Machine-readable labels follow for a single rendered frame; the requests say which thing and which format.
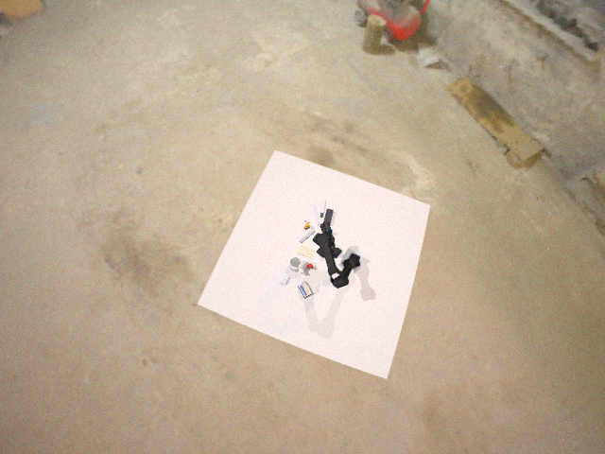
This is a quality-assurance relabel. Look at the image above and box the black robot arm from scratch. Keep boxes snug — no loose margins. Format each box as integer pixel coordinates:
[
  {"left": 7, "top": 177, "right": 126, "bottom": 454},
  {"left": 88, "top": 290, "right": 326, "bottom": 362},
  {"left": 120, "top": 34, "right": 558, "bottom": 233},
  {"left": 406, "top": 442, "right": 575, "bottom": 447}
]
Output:
[{"left": 317, "top": 222, "right": 360, "bottom": 288}]

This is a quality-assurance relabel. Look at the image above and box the grey mug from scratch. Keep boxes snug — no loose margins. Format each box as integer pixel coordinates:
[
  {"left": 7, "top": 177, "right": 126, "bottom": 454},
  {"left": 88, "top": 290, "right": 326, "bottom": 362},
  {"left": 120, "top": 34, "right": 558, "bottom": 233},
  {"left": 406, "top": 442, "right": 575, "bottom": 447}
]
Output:
[{"left": 289, "top": 256, "right": 303, "bottom": 274}]

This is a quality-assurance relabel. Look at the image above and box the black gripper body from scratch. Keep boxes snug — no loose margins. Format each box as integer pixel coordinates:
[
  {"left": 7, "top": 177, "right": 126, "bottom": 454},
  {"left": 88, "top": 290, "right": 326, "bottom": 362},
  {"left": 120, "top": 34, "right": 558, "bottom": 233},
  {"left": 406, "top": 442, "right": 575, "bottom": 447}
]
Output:
[{"left": 312, "top": 233, "right": 342, "bottom": 259}]

